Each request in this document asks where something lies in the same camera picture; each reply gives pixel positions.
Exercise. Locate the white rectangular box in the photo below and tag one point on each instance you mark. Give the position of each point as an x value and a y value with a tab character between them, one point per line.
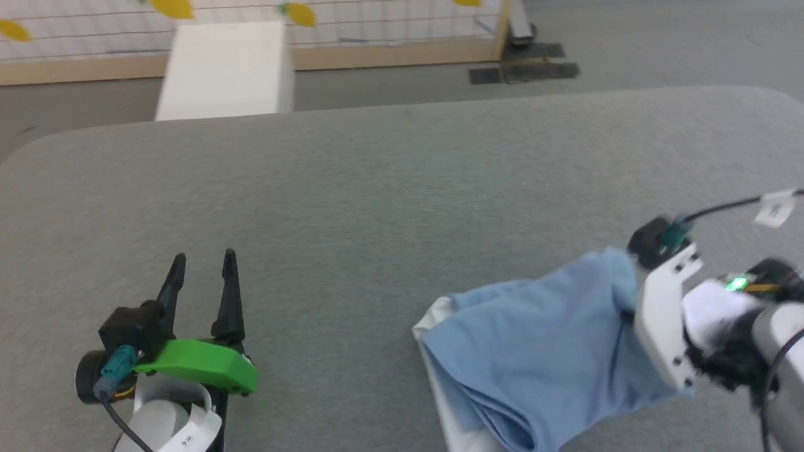
226	75

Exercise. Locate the left black wrist camera box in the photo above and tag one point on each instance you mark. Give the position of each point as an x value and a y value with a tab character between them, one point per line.
135	326

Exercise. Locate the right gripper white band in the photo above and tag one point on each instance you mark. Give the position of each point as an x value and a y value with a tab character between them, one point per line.
659	314

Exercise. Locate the light blue polo shirt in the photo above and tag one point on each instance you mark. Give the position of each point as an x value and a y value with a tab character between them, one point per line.
534	351

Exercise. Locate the large black floor tape patch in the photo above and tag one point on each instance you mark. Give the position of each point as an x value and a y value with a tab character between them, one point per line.
540	69

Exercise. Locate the small black floor tape patch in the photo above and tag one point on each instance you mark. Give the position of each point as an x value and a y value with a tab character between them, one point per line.
485	76

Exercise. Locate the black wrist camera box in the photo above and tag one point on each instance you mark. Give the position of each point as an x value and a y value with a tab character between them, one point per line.
647	242
135	326

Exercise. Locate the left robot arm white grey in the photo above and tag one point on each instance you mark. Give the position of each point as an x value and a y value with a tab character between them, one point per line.
157	420

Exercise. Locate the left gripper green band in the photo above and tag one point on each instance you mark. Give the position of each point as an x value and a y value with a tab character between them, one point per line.
201	364

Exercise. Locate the grey metal partition foot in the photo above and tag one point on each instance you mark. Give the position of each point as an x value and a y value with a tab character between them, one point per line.
521	28

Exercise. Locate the lemon print grid partition screen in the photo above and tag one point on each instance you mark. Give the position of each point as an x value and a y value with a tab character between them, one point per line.
377	31

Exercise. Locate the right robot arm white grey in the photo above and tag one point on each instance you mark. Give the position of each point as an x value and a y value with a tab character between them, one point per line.
788	358

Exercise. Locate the grey fabric sofa seat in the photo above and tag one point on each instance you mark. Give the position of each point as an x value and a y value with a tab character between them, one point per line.
377	188

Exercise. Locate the right black wrist camera box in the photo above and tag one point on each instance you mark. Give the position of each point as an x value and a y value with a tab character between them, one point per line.
647	242

